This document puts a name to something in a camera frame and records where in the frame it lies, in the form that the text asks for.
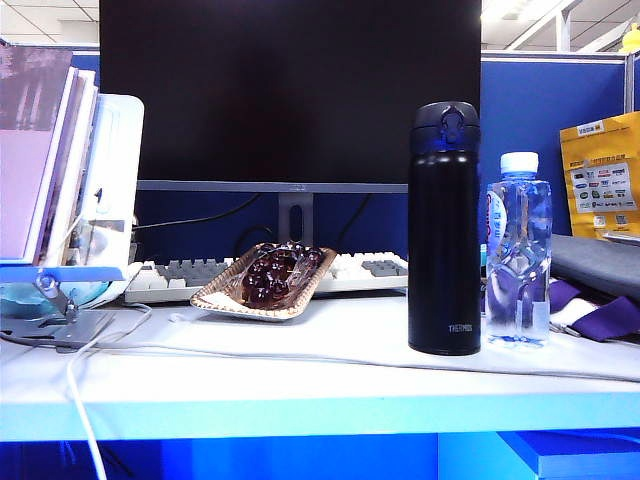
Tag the black Thermos flask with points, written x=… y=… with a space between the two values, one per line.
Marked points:
x=445 y=240

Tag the clear mineral water bottle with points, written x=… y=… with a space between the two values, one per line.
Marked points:
x=520 y=250

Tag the grey monitor stand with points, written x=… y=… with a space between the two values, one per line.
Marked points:
x=283 y=220

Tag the dark grapes bunch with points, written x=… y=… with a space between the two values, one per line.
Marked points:
x=260 y=285

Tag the woven-rim snack tray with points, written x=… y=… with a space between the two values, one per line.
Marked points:
x=220 y=300

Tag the white and grey keyboard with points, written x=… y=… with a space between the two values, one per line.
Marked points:
x=170 y=280

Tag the black computer monitor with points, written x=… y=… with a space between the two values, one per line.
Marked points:
x=280 y=90

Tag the white tablet device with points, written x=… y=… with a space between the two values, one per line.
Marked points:
x=120 y=150

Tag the grey metal tablet stand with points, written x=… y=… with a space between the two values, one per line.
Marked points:
x=75 y=327

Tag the white-paged book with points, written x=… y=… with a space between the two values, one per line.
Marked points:
x=75 y=150

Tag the yellow paper bag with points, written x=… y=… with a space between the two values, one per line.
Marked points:
x=600 y=145

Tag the pink cover book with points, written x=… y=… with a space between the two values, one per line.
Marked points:
x=25 y=175

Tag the teal bowl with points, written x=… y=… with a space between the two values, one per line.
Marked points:
x=20 y=300

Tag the blue box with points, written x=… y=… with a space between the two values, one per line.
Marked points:
x=590 y=460

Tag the yellow duck toy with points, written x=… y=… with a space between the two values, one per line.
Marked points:
x=631 y=40

